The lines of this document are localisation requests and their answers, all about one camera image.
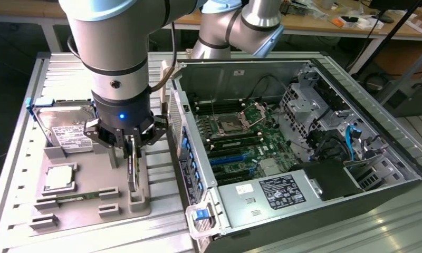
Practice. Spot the dark grey box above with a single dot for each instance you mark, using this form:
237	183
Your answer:
414	100

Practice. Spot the blue case latch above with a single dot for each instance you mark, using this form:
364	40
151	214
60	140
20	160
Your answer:
199	214

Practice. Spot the black monitor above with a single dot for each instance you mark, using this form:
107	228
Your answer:
390	3

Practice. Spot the CPU socket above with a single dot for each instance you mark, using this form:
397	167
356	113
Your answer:
229	124

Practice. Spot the RAM stick with label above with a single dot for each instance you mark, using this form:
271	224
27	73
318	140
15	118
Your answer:
231	143

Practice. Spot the thin metal locking lever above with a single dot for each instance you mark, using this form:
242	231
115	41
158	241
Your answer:
215	108

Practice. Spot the orange white desk object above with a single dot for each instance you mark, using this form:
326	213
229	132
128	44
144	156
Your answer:
352	21

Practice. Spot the silver CPU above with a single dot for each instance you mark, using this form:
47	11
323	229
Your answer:
58	177

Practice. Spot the aluminium profile frame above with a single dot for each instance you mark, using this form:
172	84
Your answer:
420	63

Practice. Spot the green motherboard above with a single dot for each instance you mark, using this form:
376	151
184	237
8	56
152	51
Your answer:
267	147

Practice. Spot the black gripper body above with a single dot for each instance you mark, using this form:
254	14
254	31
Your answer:
120	113

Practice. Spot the green bare RAM stick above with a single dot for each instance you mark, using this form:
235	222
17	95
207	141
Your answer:
78	197

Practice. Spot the silver hard disk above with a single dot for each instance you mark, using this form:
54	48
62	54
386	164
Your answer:
67	129

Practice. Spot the black plastic shroud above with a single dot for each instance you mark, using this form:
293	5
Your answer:
323	179

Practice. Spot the metal socket cover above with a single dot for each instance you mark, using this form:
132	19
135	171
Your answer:
255	112

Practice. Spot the grey parts rack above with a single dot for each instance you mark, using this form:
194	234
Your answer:
91	168

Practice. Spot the wooden desk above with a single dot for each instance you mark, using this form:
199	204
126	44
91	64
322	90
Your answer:
309	25

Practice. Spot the blue slot retainer row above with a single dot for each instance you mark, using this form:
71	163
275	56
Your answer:
187	147

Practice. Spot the long black expansion slot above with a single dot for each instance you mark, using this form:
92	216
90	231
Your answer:
234	179
231	172

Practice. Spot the black tripod pole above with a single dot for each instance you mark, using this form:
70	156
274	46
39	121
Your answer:
397	29

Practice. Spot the black RAM slot bank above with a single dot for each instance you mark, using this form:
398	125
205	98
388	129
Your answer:
229	152
218	105

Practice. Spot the metal disk bay cage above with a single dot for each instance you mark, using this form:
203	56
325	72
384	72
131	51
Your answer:
298	105

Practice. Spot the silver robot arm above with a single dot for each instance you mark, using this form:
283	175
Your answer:
108	39

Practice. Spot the silver finned heat sink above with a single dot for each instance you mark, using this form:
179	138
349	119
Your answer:
269	167

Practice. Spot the blue expansion slot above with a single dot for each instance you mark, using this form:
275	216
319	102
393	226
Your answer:
229	160

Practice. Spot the open black PC case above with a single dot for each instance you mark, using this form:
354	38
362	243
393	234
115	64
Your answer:
231	76

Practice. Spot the black green graphics card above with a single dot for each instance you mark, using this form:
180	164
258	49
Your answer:
134	174

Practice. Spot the grey power supply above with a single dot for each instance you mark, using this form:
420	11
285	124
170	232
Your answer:
246	205

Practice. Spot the grey vented drive tray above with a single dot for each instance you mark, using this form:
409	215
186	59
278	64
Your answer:
369	176

